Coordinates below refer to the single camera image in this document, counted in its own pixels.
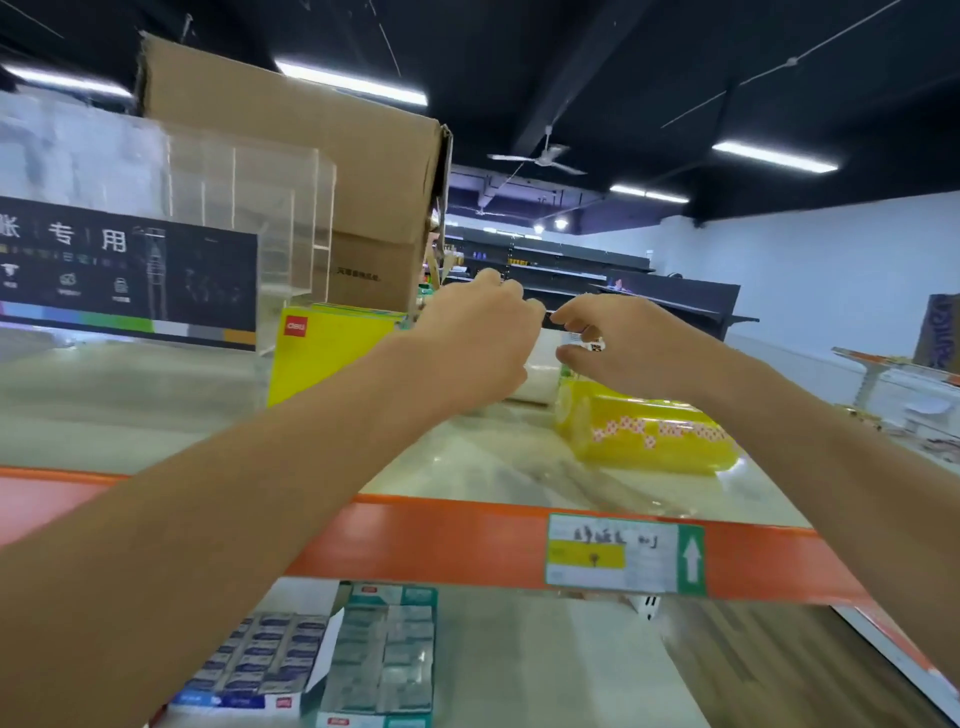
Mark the person's left hand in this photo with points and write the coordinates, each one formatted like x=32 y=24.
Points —
x=469 y=345

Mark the person's right hand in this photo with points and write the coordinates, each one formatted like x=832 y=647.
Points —
x=645 y=352

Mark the person's right thumb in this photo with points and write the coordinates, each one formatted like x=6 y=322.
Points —
x=579 y=362

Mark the person's left fingers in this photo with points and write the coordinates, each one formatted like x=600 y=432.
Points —
x=517 y=300

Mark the person's right forearm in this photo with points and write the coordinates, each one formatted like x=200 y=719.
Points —
x=847 y=465

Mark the person's left forearm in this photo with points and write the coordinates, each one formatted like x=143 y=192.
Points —
x=195 y=540

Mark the dark empty store shelving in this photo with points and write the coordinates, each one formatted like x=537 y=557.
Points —
x=637 y=289

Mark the yellow flower print packet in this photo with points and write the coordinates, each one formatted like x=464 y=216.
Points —
x=652 y=439

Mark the white ceiling fan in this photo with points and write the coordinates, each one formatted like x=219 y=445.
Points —
x=544 y=156

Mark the long ceiling light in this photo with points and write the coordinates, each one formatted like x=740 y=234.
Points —
x=67 y=81
x=649 y=194
x=352 y=82
x=776 y=157

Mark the white and green shelf label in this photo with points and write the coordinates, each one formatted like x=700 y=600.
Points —
x=622 y=555

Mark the yellow box with red label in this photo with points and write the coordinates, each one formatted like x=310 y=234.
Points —
x=322 y=352

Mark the large brown cardboard box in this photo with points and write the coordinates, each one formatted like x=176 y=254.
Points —
x=322 y=150

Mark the clear acrylic display stand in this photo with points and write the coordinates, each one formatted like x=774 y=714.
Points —
x=225 y=187

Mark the teal box of erasers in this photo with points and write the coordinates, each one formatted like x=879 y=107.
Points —
x=382 y=660

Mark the brown box with purple print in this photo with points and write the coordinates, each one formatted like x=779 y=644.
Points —
x=939 y=330

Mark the dark printed sign panel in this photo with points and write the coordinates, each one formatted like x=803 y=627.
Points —
x=112 y=270

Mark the blue box of erasers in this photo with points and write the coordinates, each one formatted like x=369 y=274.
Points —
x=255 y=664

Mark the orange shelf rail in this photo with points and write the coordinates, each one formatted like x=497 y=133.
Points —
x=465 y=540

